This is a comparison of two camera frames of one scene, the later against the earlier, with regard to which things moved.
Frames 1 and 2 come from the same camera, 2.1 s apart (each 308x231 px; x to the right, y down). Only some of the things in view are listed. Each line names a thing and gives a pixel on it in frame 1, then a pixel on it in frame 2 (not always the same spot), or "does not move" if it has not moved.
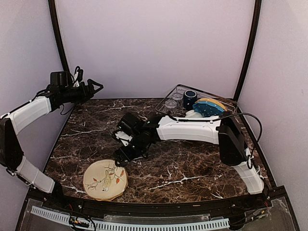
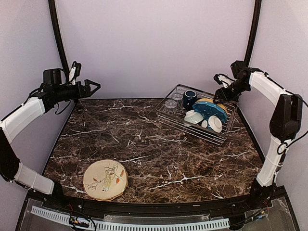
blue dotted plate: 208,109 does not move
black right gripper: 130,156 → 224,96
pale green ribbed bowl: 192,114 does not move
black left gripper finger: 91,82 does not move
